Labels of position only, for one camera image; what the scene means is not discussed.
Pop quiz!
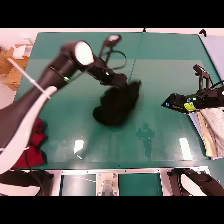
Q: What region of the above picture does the pale grey garment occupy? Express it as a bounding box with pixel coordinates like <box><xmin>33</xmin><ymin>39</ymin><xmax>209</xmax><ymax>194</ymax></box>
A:
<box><xmin>187</xmin><ymin>111</ymin><xmax>208</xmax><ymax>148</ymax></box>

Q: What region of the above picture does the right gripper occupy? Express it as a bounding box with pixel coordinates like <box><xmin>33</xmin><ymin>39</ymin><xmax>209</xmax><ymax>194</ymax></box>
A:
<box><xmin>175</xmin><ymin>92</ymin><xmax>214</xmax><ymax>113</ymax></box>

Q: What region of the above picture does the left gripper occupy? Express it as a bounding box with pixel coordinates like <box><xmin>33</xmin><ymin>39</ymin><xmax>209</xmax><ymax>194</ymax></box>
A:
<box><xmin>105</xmin><ymin>69</ymin><xmax>129</xmax><ymax>89</ymax></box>

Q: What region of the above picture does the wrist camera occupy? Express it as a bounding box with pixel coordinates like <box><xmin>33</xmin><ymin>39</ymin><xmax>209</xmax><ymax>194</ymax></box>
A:
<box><xmin>99</xmin><ymin>33</ymin><xmax>123</xmax><ymax>65</ymax></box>
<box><xmin>192</xmin><ymin>63</ymin><xmax>215</xmax><ymax>90</ymax></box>

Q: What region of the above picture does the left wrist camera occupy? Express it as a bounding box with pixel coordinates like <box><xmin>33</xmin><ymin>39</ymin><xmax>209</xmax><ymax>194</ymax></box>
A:
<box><xmin>99</xmin><ymin>33</ymin><xmax>123</xmax><ymax>65</ymax></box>

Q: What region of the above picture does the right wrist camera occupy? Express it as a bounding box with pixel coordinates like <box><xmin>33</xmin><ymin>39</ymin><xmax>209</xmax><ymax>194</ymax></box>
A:
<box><xmin>192</xmin><ymin>63</ymin><xmax>215</xmax><ymax>90</ymax></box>

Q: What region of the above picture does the black cable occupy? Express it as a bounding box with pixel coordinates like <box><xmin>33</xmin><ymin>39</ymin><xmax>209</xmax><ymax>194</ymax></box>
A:
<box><xmin>107</xmin><ymin>49</ymin><xmax>128</xmax><ymax>72</ymax></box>

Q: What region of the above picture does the black T-shirt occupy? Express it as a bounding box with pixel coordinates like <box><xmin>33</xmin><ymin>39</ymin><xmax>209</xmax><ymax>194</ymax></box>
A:
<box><xmin>92</xmin><ymin>79</ymin><xmax>143</xmax><ymax>127</ymax></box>

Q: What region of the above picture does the white garment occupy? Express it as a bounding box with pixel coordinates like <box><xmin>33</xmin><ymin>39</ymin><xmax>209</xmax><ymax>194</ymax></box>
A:
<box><xmin>199</xmin><ymin>107</ymin><xmax>224</xmax><ymax>160</ymax></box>

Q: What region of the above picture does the silver frame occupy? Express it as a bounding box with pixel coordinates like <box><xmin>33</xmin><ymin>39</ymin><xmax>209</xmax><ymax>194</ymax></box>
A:
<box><xmin>43</xmin><ymin>166</ymin><xmax>214</xmax><ymax>197</ymax></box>

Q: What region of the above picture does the red garment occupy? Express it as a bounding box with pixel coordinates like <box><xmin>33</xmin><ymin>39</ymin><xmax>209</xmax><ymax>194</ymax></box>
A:
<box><xmin>12</xmin><ymin>116</ymin><xmax>48</xmax><ymax>170</ymax></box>

